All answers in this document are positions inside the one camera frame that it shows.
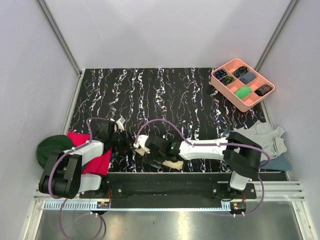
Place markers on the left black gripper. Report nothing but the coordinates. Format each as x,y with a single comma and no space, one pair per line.
127,145

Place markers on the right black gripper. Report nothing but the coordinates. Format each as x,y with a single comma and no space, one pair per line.
151,162

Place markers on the beige cloth napkin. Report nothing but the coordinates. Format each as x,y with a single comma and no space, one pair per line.
173,165

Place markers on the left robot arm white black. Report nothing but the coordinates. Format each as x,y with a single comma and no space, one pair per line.
63,175

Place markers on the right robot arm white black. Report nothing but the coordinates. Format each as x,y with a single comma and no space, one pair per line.
239,152

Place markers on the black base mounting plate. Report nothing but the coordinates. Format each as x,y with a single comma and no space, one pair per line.
123,185

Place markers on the red folded cloth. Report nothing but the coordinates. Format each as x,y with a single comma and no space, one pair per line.
98,165

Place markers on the dark green baseball cap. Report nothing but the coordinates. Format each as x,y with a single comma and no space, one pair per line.
58,143

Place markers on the yellow patterned rolled sock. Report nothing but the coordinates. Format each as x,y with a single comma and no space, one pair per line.
226,80

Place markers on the blue patterned rolled sock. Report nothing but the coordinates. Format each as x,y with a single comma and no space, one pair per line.
220,74

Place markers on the green rolled sock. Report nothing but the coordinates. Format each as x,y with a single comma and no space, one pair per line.
243,92

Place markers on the pink divided tray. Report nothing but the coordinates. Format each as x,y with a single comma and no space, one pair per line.
229,91

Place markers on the grey t-shirt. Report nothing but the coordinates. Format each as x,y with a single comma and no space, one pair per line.
268,138

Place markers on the grey-blue rolled sock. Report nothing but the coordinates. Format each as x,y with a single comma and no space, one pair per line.
248,77

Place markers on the dark multicolour rolled sock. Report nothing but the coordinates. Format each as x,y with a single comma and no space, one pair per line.
240,71

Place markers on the blue folded cloth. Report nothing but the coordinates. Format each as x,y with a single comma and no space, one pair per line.
278,164

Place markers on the dark brown rolled sock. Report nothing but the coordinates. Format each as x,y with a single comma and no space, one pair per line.
263,90

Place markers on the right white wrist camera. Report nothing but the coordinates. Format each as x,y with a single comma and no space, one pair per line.
140,145

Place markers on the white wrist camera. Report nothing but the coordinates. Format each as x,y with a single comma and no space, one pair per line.
140,145
118,125

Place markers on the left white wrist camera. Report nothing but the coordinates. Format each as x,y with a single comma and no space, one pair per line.
118,125

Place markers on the aluminium frame rail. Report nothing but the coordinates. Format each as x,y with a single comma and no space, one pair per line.
58,35

